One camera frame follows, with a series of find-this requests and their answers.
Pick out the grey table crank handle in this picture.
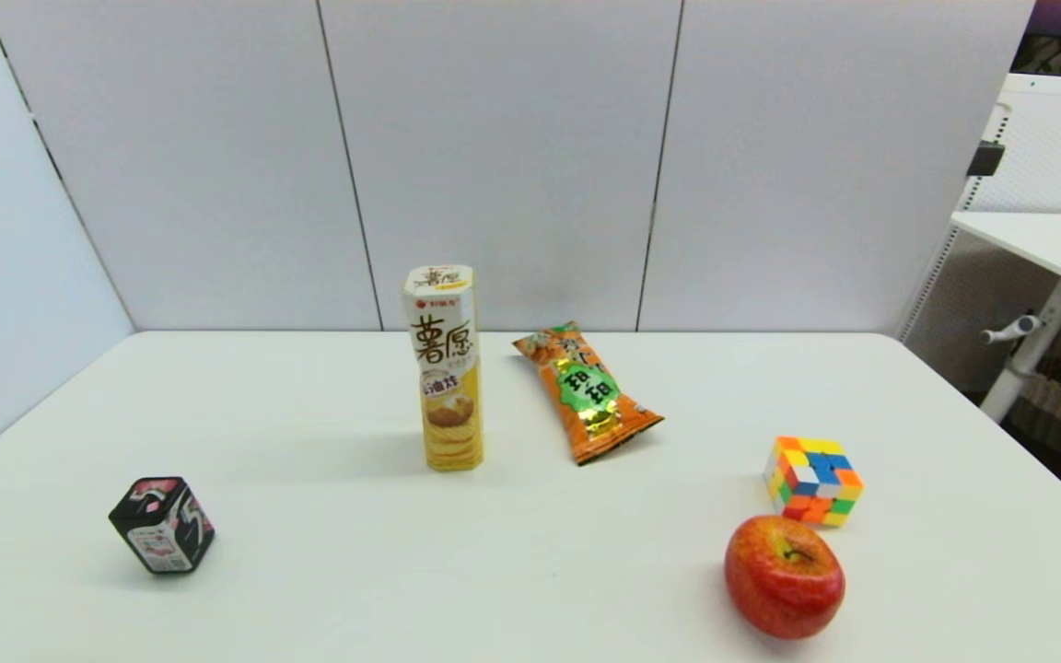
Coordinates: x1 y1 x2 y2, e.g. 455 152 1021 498
981 315 1044 345

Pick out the white side table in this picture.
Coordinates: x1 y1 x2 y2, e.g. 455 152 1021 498
951 211 1061 424

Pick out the yellow potato chips box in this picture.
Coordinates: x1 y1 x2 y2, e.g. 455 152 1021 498
402 264 485 472

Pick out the colourful rubiks cube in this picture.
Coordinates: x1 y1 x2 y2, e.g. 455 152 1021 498
763 436 865 529

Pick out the red apple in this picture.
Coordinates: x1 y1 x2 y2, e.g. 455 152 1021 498
724 515 846 641

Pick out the small black wall box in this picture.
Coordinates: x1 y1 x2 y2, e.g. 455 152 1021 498
966 141 1007 179

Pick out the black strawberry gum box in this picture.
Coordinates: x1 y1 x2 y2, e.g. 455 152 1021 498
108 476 216 576

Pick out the orange snack bag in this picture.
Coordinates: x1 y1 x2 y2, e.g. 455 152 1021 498
512 320 665 467

